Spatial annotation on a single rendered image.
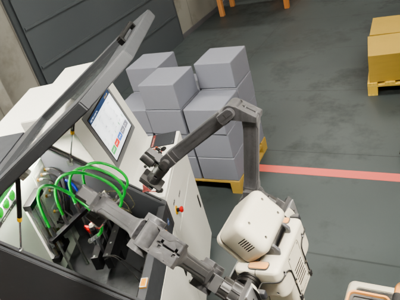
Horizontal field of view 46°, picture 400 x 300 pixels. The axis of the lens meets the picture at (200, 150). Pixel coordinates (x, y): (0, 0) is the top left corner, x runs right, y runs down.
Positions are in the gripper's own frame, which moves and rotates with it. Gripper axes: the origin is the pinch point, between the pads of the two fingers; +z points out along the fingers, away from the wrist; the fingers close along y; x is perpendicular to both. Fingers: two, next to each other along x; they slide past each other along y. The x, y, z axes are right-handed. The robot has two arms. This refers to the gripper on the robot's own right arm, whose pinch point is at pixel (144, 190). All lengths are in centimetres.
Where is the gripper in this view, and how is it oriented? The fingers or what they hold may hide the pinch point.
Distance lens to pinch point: 210.5
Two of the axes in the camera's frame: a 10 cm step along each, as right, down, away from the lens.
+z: -4.9, 5.7, 6.5
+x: -3.4, 5.6, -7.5
